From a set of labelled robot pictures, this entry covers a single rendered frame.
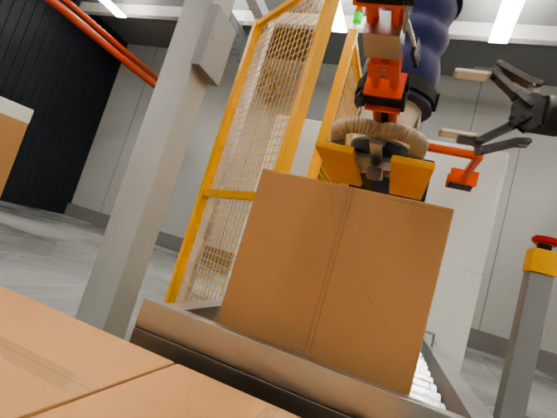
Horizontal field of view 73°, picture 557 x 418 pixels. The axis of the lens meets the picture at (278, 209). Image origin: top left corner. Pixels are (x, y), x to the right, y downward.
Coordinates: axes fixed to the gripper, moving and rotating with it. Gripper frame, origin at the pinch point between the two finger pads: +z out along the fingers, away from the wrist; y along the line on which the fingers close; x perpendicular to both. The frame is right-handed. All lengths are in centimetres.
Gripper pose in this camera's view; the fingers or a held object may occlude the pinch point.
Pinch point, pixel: (452, 102)
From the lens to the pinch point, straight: 90.3
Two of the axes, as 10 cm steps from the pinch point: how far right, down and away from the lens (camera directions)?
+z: -9.2, -2.3, 3.1
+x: 2.7, 2.0, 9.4
